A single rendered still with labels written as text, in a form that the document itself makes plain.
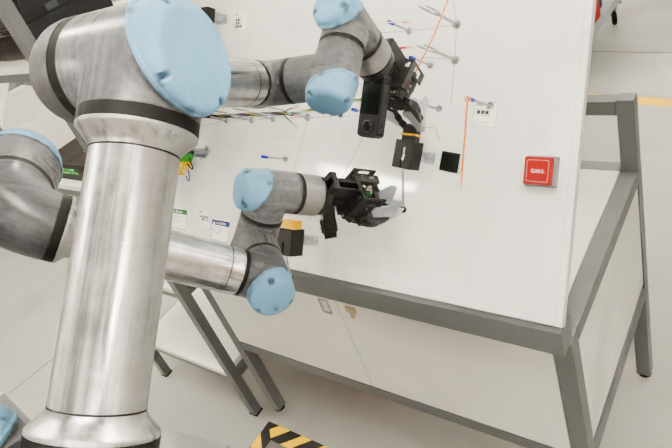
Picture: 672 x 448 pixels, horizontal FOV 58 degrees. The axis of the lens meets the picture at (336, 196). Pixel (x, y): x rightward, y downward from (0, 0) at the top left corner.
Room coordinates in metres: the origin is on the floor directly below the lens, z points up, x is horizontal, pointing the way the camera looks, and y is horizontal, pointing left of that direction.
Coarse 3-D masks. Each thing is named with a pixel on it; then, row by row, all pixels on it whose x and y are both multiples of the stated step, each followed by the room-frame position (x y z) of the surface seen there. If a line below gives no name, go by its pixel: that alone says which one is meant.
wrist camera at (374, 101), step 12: (372, 84) 1.00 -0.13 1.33; (384, 84) 0.98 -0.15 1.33; (372, 96) 0.99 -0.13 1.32; (384, 96) 0.98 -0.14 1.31; (360, 108) 1.00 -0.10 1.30; (372, 108) 0.98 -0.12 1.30; (384, 108) 0.97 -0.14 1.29; (360, 120) 0.99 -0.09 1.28; (372, 120) 0.97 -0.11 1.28; (384, 120) 0.97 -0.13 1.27; (360, 132) 0.98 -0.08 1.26; (372, 132) 0.96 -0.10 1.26
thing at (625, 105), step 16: (592, 96) 1.24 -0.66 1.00; (608, 96) 1.21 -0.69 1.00; (624, 96) 1.18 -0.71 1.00; (592, 112) 1.22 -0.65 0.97; (608, 112) 1.19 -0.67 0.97; (624, 112) 1.17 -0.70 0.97; (624, 128) 1.17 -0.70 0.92; (624, 144) 1.17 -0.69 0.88; (624, 160) 1.17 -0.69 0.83; (640, 160) 1.17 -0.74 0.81
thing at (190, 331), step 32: (0, 0) 1.60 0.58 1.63; (128, 0) 2.04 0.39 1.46; (0, 64) 1.80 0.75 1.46; (0, 128) 2.01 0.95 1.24; (64, 192) 1.83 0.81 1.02; (192, 288) 1.63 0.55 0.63; (160, 320) 2.06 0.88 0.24; (192, 320) 1.61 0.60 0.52; (192, 352) 1.79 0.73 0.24; (224, 352) 1.61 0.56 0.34; (256, 416) 1.59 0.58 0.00
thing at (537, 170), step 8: (528, 160) 0.90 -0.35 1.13; (536, 160) 0.89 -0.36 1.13; (544, 160) 0.88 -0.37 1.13; (552, 160) 0.87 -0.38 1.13; (528, 168) 0.89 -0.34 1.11; (536, 168) 0.88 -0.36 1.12; (544, 168) 0.87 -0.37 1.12; (552, 168) 0.87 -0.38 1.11; (528, 176) 0.88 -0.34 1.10; (536, 176) 0.87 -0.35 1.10; (544, 176) 0.86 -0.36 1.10; (552, 176) 0.86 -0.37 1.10; (536, 184) 0.87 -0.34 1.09; (544, 184) 0.86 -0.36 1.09
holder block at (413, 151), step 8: (400, 144) 1.04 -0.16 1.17; (408, 144) 1.03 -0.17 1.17; (416, 144) 1.03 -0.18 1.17; (400, 152) 1.04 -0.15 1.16; (408, 152) 1.02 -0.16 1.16; (416, 152) 1.03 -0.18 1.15; (400, 160) 1.03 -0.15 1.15; (408, 160) 1.02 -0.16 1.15; (416, 160) 1.03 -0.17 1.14; (408, 168) 1.01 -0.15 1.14; (416, 168) 1.02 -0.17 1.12
